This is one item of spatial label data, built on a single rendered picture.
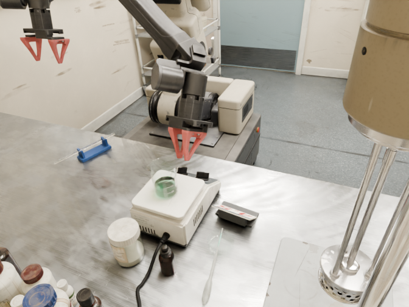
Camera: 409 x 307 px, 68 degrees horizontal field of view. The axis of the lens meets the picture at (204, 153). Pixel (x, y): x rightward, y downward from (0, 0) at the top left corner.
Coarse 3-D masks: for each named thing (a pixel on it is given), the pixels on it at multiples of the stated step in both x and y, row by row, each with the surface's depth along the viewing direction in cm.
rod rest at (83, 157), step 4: (104, 140) 93; (100, 144) 95; (104, 144) 95; (108, 144) 95; (96, 148) 93; (100, 148) 93; (104, 148) 93; (108, 148) 94; (80, 152) 88; (84, 152) 92; (88, 152) 92; (92, 152) 92; (96, 152) 92; (100, 152) 92; (80, 156) 90; (84, 156) 89; (88, 156) 90; (92, 156) 91; (80, 160) 89; (84, 160) 89
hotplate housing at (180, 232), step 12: (204, 192) 67; (216, 192) 74; (204, 204) 67; (132, 216) 64; (144, 216) 62; (156, 216) 61; (192, 216) 62; (144, 228) 64; (156, 228) 63; (168, 228) 61; (180, 228) 59; (192, 228) 63; (168, 240) 64; (180, 240) 61
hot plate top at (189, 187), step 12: (180, 180) 67; (192, 180) 67; (144, 192) 64; (180, 192) 64; (192, 192) 64; (132, 204) 62; (144, 204) 61; (156, 204) 61; (168, 204) 61; (180, 204) 61; (192, 204) 62; (168, 216) 59; (180, 216) 58
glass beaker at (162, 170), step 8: (160, 160) 62; (168, 160) 62; (152, 168) 61; (160, 168) 63; (168, 168) 64; (152, 176) 60; (160, 176) 59; (168, 176) 59; (176, 176) 61; (160, 184) 60; (168, 184) 60; (176, 184) 62; (160, 192) 61; (168, 192) 61; (176, 192) 63
